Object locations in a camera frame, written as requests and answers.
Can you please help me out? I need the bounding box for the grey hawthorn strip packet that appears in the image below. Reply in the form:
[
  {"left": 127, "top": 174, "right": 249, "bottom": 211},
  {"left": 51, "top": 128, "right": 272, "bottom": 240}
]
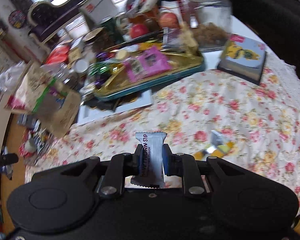
[{"left": 131, "top": 132, "right": 167, "bottom": 188}]

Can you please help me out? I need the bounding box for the yellow silver snack packet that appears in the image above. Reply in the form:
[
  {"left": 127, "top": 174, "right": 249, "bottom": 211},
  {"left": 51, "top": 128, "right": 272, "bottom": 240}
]
[{"left": 193, "top": 130, "right": 235, "bottom": 160}]

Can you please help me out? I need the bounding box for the floral tablecloth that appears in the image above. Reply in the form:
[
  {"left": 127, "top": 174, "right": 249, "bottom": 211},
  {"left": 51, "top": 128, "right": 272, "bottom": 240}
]
[{"left": 25, "top": 54, "right": 300, "bottom": 211}]

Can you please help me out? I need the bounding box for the white plastic tray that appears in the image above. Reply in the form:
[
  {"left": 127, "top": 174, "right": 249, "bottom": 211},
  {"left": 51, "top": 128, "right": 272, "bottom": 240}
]
[{"left": 77, "top": 89, "right": 153, "bottom": 126}]

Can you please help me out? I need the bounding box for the kraft paper snack bag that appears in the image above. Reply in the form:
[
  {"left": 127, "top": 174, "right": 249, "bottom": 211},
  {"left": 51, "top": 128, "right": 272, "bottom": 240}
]
[{"left": 5, "top": 62, "right": 81, "bottom": 138}]

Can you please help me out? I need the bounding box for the teal gold snack tray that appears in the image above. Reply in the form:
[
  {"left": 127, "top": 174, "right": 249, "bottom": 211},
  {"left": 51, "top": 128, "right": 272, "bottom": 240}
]
[{"left": 88, "top": 28, "right": 205, "bottom": 101}]

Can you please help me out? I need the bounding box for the small glass jar white lid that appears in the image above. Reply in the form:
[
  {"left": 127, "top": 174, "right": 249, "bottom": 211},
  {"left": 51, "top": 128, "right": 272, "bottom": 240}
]
[{"left": 42, "top": 58, "right": 91, "bottom": 86}]

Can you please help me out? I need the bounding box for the pink snack pouch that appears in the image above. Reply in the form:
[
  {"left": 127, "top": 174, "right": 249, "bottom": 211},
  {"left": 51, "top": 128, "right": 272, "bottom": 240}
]
[{"left": 122, "top": 47, "right": 172, "bottom": 83}]

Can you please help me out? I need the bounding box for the yellow dinosaur board book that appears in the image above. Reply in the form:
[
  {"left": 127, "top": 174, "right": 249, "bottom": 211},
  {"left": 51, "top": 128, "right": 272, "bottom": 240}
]
[{"left": 217, "top": 34, "right": 267, "bottom": 85}]

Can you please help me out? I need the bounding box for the round dartboard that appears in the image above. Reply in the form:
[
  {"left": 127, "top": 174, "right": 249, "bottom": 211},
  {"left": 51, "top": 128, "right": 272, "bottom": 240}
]
[{"left": 8, "top": 10, "right": 26, "bottom": 29}]

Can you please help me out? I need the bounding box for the pale red apple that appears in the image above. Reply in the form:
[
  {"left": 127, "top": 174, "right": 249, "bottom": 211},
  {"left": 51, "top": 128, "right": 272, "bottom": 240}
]
[{"left": 159, "top": 12, "right": 180, "bottom": 29}]

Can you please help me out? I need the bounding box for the purple chaise lounge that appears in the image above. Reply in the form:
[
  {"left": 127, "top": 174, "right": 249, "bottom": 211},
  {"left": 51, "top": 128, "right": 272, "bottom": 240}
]
[{"left": 27, "top": 0, "right": 85, "bottom": 48}]

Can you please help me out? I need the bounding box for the large glass jar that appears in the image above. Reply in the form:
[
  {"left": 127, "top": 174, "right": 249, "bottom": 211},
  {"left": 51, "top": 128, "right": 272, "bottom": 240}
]
[{"left": 186, "top": 0, "right": 232, "bottom": 52}]

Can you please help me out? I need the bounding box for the white desk calendar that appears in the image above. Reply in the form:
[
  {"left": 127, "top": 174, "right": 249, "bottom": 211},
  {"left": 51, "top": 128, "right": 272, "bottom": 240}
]
[{"left": 80, "top": 0, "right": 118, "bottom": 24}]

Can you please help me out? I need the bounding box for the black leather sofa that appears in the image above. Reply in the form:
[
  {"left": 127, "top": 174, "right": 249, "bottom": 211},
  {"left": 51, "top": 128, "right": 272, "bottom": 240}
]
[{"left": 229, "top": 0, "right": 300, "bottom": 79}]

